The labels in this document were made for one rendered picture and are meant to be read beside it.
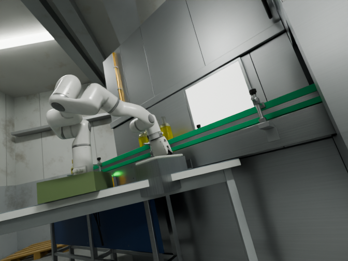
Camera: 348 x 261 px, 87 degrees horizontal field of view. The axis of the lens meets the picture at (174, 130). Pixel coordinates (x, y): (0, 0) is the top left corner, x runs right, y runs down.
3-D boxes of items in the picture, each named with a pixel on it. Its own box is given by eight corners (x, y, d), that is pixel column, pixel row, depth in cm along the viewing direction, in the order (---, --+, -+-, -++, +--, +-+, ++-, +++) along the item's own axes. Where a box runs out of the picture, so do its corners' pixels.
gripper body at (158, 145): (166, 132, 102) (174, 151, 102) (153, 138, 108) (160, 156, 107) (158, 135, 96) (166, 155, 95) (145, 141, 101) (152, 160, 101)
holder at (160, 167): (193, 169, 105) (190, 155, 106) (160, 175, 83) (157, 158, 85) (170, 174, 114) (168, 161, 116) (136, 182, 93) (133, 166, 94)
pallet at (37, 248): (95, 234, 355) (94, 228, 358) (73, 250, 278) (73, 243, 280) (34, 249, 349) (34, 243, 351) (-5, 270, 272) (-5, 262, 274)
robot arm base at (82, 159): (90, 173, 90) (87, 142, 93) (62, 178, 88) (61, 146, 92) (99, 174, 105) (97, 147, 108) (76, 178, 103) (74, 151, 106)
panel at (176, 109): (259, 110, 104) (241, 58, 112) (258, 109, 102) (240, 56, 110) (150, 150, 156) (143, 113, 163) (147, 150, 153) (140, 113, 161)
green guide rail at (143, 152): (152, 155, 116) (149, 143, 117) (151, 156, 115) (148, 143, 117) (48, 191, 216) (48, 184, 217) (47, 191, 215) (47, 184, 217)
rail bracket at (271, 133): (280, 139, 80) (263, 92, 85) (273, 139, 67) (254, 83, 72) (269, 142, 83) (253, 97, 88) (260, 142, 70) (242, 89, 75)
